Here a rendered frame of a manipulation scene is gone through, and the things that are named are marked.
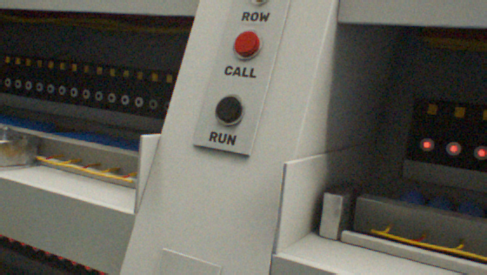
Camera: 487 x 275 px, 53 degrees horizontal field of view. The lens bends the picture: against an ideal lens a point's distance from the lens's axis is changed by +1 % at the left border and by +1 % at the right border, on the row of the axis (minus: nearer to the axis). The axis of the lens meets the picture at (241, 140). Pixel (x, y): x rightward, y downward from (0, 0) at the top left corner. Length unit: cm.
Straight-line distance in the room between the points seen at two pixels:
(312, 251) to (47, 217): 19
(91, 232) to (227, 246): 10
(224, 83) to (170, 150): 5
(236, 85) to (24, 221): 19
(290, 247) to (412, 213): 8
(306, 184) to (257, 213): 4
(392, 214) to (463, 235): 4
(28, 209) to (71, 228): 4
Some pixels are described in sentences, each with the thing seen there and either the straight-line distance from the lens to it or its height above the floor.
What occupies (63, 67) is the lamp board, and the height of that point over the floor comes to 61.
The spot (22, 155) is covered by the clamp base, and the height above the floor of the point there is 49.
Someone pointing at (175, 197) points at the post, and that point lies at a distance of 30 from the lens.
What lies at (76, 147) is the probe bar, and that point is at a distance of 42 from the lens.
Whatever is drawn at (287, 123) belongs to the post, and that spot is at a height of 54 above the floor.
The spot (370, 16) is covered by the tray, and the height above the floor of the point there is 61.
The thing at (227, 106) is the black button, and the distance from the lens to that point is 29.
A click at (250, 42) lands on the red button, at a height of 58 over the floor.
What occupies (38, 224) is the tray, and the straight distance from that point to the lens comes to 38.
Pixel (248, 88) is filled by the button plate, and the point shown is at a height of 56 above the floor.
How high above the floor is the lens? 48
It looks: 9 degrees up
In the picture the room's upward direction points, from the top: 15 degrees clockwise
